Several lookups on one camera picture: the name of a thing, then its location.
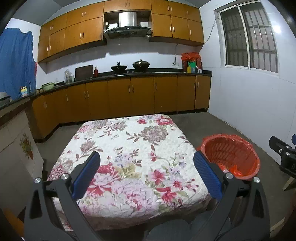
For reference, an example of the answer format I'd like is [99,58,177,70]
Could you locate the black range hood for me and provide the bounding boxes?
[103,11,152,40]

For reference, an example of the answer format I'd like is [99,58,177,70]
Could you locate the yellow detergent bottle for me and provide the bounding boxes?
[21,86,28,97]

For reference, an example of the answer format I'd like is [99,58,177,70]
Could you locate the red bag on counter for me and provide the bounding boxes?
[181,52,201,62]

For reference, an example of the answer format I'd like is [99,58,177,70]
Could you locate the small red plastic bag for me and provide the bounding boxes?
[224,165,243,178]

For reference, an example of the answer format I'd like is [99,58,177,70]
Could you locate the lower wooden kitchen cabinets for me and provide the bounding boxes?
[27,74,211,141]

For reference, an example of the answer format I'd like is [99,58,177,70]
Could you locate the upper wooden kitchen cabinets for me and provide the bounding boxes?
[38,1,205,63]

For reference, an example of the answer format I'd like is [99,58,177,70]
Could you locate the glass jar on counter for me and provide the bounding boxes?
[64,69,74,83]

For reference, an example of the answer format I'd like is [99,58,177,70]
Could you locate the dark cutting board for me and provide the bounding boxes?
[75,65,93,81]

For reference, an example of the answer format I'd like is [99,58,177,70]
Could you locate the floral quilted table cloth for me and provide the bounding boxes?
[48,114,210,231]

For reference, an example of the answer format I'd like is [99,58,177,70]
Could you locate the black lidded wok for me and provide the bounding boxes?
[132,59,150,72]

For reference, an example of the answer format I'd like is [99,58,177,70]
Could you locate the black open wok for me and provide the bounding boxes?
[111,61,127,74]

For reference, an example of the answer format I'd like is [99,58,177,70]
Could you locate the wooden kitchen cabinets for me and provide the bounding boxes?
[38,1,205,63]
[27,74,211,141]

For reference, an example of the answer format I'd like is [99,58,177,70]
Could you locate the red sauce bottle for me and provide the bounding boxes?
[93,66,98,78]

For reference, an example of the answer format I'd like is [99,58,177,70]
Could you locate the blue hanging cloth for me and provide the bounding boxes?
[1,28,36,100]

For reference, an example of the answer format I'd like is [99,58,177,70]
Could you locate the green box on counter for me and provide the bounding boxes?
[187,61,197,73]

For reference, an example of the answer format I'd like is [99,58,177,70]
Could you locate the white floral cabinet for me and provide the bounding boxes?
[1,111,44,215]

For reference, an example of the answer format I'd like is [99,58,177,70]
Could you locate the red lined waste basket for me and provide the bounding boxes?
[197,133,260,180]

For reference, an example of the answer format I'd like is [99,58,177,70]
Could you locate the barred window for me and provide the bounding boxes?
[219,1,278,73]

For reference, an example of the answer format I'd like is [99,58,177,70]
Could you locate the green pot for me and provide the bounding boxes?
[41,82,55,91]

